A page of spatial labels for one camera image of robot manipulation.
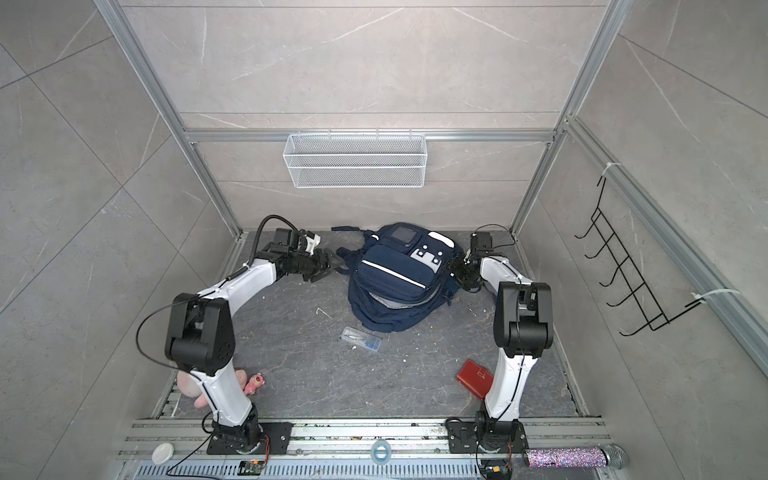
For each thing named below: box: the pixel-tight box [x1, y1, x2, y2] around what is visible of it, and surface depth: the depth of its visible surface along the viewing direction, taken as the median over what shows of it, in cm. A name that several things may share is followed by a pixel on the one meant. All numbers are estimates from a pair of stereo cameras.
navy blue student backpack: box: [332, 222, 461, 333], surface depth 95 cm
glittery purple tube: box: [523, 444, 629, 470], surface depth 70 cm
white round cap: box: [151, 442, 175, 465], surface depth 73 cm
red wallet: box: [456, 359, 494, 400], surface depth 84 cm
